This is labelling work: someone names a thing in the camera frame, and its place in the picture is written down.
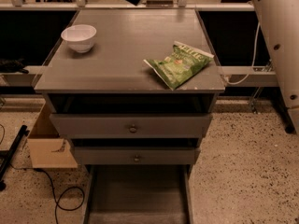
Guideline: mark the dark cabinet at right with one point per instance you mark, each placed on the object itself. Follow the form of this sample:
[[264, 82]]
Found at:
[[283, 111]]

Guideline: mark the green chip bag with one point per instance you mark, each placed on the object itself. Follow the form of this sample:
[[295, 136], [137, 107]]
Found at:
[[181, 65]]

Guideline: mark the black object on rail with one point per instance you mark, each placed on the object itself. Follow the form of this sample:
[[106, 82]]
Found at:
[[12, 66]]

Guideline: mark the grey drawer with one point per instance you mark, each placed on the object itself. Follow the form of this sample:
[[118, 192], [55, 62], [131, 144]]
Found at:
[[138, 194], [131, 116], [170, 151]]

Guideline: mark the grey top drawer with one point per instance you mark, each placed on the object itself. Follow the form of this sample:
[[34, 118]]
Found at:
[[131, 116]]

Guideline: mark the black stand leg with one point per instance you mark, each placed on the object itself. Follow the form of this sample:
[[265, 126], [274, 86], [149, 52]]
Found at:
[[7, 155]]

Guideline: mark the cardboard box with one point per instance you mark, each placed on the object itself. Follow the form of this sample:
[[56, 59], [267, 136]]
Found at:
[[47, 148]]

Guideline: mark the white bowl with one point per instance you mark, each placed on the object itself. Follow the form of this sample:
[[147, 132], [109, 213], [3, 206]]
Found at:
[[80, 38]]

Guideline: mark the grey middle drawer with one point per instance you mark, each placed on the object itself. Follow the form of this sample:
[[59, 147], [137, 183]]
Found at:
[[170, 151]]

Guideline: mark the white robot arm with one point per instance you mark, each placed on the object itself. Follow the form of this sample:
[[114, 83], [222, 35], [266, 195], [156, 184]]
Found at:
[[279, 20]]

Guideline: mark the grey drawer cabinet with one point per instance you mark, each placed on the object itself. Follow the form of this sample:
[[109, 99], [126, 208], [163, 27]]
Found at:
[[115, 65]]

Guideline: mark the grey bottom drawer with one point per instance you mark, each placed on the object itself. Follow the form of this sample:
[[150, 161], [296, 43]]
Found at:
[[138, 194]]

